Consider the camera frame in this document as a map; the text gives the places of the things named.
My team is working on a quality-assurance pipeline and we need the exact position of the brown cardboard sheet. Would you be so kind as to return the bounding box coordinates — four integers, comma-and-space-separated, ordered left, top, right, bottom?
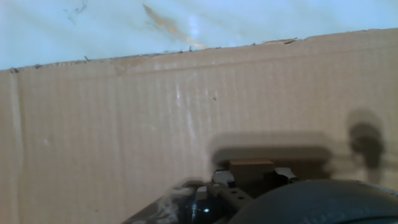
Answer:
0, 27, 398, 224

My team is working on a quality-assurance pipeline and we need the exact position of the white marble pattern mat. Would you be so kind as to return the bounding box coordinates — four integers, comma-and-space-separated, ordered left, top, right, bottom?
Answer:
0, 0, 398, 73

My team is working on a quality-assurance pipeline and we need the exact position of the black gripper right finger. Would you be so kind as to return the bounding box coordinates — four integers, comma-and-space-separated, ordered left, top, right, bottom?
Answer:
272, 167, 301, 189

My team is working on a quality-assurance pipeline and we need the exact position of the small wooden block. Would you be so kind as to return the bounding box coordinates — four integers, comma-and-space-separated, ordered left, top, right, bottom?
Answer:
229, 158, 276, 198

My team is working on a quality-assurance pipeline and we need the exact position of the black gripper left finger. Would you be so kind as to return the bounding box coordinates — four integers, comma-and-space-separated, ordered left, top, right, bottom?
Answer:
205, 169, 253, 213

